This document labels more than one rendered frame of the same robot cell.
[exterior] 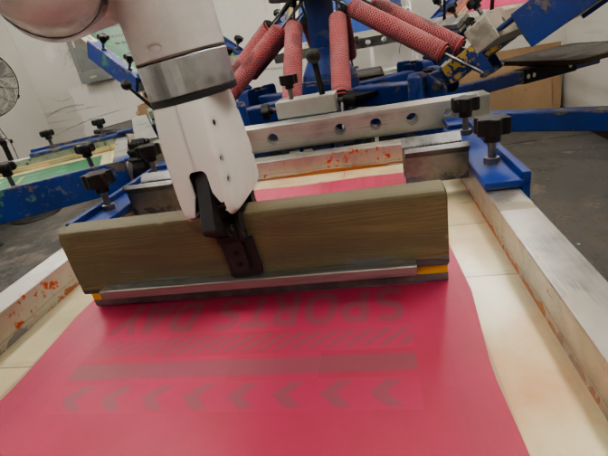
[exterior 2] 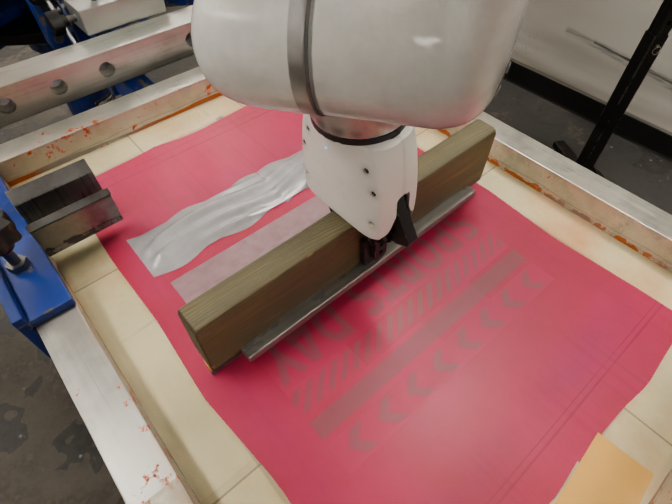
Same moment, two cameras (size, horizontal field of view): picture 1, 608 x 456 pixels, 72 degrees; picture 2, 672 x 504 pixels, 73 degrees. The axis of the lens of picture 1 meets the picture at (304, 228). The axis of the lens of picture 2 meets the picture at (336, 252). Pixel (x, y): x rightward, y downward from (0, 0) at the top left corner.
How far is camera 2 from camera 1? 0.42 m
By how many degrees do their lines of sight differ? 49
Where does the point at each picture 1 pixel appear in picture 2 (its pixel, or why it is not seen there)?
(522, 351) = (553, 219)
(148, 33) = not seen: hidden behind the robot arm
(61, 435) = (398, 462)
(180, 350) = (376, 347)
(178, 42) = not seen: hidden behind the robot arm
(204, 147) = (414, 168)
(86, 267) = (224, 344)
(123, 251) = (269, 303)
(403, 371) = (522, 264)
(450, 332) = (512, 226)
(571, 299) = (573, 180)
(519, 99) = not seen: outside the picture
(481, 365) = (547, 238)
